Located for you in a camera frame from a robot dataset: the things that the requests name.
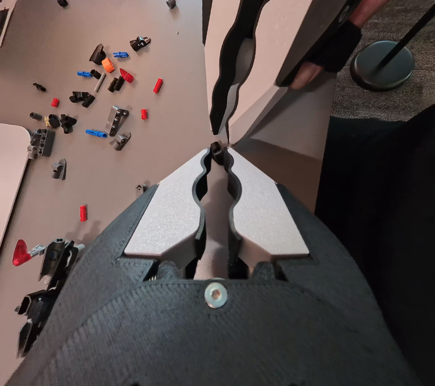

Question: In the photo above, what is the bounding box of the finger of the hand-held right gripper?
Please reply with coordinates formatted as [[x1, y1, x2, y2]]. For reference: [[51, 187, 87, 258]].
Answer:
[[205, 0, 264, 136], [226, 0, 319, 148]]

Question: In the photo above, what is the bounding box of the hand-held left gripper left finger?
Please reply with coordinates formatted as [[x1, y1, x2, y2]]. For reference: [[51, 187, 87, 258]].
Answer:
[[124, 148, 212, 256]]

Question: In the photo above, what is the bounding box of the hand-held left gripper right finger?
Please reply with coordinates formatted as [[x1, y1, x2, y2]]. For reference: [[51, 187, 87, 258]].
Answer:
[[226, 147, 311, 261]]

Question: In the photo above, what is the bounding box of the pile of lego pieces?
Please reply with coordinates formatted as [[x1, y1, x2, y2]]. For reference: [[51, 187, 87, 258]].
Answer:
[[29, 0, 179, 223]]

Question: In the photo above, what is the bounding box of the black red lego subassembly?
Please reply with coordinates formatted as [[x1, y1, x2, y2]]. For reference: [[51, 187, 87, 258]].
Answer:
[[13, 238, 85, 357]]

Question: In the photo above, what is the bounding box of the black floor stand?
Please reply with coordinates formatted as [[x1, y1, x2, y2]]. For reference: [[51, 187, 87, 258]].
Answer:
[[350, 2, 435, 91]]

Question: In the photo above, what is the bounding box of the person's black clothing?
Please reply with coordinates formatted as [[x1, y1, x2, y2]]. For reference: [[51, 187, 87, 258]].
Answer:
[[314, 114, 435, 386]]

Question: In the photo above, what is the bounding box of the white metal book stand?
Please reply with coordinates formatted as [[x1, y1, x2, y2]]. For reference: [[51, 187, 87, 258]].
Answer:
[[0, 124, 32, 247]]

